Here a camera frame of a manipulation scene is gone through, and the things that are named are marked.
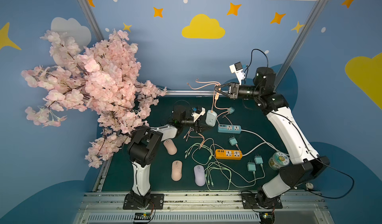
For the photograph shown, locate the pink charging cable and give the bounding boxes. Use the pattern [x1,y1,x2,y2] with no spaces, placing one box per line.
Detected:
[182,127,215,150]
[186,79,233,126]

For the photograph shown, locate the pale blue wireless mouse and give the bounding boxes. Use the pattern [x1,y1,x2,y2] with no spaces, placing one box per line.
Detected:
[206,110,217,127]

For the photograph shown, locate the pink mouse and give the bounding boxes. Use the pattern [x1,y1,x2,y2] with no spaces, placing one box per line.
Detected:
[171,160,183,181]
[163,139,178,155]

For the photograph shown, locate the green charging cable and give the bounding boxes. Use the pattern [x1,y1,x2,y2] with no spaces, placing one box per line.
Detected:
[184,141,233,190]
[207,161,266,190]

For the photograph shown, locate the orange power strip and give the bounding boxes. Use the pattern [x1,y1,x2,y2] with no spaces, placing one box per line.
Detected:
[215,149,243,160]

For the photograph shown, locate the lavender wireless mouse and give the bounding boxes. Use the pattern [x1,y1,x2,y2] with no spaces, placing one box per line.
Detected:
[194,165,206,187]

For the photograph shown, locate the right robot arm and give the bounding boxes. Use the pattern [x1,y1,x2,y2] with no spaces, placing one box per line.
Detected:
[214,67,330,204]

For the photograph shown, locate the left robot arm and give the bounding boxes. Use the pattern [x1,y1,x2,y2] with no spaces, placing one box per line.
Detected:
[123,106,206,209]

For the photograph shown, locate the teal power strip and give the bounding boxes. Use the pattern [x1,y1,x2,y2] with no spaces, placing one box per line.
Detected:
[218,124,242,134]

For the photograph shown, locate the pink cherry blossom tree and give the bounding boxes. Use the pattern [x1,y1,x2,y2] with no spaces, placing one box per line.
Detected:
[21,30,167,168]

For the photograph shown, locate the tin can with label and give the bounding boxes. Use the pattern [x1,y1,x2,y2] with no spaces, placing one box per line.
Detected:
[268,152,290,170]

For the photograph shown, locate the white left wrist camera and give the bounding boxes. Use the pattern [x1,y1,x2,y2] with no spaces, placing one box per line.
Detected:
[192,106,206,123]

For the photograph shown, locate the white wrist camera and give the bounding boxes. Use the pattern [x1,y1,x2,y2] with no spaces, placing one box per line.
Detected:
[192,106,206,123]
[229,62,246,85]

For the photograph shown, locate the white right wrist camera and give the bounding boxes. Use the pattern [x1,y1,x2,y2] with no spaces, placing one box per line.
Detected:
[229,62,246,85]

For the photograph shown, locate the aluminium frame back bar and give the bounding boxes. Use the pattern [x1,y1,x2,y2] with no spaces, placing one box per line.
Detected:
[164,89,277,97]

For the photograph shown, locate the white power cords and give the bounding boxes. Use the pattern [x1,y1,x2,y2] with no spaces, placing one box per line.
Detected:
[241,130,314,190]

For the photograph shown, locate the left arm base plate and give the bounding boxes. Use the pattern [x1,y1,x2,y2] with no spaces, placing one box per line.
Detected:
[122,192,164,210]

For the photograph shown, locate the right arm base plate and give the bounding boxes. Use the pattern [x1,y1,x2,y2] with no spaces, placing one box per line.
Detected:
[240,191,283,209]

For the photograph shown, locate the aluminium rail base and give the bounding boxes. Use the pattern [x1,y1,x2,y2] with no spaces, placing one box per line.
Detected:
[73,191,334,224]

